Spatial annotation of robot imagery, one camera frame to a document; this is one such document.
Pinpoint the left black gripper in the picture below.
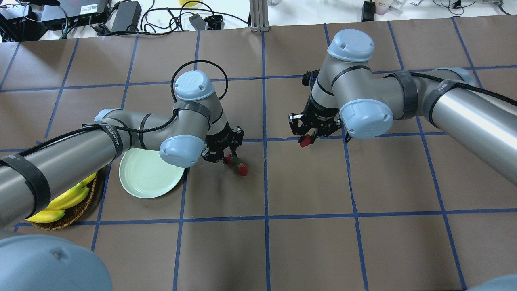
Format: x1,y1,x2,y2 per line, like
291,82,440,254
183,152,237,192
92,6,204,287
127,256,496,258
201,125,244,163

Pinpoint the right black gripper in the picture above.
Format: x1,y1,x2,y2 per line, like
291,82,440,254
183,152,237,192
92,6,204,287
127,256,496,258
288,71,342,140

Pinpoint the strawberry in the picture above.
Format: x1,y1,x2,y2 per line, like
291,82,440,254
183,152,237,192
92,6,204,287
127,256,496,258
237,163,248,177
299,135,313,148

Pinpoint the strawberry plate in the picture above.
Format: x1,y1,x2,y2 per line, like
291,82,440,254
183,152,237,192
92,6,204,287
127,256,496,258
223,154,238,165

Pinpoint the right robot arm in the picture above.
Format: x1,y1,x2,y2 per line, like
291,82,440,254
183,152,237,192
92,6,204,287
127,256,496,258
288,29,516,184

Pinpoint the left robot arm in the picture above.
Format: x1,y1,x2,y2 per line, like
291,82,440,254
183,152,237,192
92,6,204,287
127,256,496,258
0,70,244,291

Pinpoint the light green plate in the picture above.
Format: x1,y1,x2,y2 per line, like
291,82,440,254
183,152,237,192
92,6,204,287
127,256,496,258
118,148,185,199

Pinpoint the small black plug adapter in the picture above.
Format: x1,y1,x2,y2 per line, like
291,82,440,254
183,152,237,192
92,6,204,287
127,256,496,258
189,14,208,31

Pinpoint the paper cup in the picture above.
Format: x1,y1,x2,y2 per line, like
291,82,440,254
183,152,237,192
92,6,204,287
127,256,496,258
374,0,394,15

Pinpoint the black power adapter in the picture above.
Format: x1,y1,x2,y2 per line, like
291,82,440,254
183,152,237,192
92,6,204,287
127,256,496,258
111,0,141,32

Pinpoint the brown wicker basket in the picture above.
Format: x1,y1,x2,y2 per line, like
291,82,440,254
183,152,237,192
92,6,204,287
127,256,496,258
30,172,99,231

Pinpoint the yellow banana bunch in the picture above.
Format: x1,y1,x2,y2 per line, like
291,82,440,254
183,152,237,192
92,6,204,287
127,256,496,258
25,173,97,224

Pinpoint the black network box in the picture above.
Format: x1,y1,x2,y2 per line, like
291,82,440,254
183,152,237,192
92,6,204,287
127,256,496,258
41,0,110,31

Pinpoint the aluminium frame post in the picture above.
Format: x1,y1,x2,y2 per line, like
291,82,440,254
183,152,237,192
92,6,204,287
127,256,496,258
249,0,270,32

